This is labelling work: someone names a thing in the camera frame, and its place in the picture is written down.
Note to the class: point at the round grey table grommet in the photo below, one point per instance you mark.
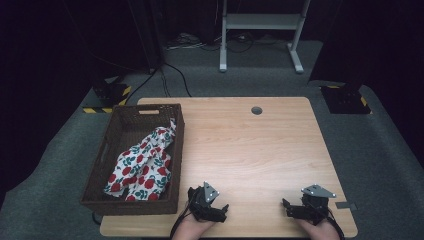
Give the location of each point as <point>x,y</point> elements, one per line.
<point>256,110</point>

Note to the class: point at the white rose print shirt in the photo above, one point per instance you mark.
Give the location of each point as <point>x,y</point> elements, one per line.
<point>143,166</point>

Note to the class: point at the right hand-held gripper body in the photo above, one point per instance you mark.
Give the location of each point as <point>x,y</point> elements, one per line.
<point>315,206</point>

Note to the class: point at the black square base plate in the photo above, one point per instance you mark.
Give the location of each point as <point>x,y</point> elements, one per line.
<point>345,100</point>

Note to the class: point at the black upright column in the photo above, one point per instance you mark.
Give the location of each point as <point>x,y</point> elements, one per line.
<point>146,33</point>

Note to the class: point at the white metal stand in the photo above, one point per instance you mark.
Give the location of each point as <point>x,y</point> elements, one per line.
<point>260,21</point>

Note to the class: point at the person's left hand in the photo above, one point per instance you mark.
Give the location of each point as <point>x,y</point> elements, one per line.
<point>188,230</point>

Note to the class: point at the black base with yellow stripes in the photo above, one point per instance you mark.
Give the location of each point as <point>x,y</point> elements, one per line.
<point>111,95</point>

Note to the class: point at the brown woven basket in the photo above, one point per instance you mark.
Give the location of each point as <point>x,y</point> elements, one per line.
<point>133,133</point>

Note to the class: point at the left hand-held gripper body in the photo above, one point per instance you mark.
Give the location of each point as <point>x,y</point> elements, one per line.
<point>201,200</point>

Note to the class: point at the person's right hand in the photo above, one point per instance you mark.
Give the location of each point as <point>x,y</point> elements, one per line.
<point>321,232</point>

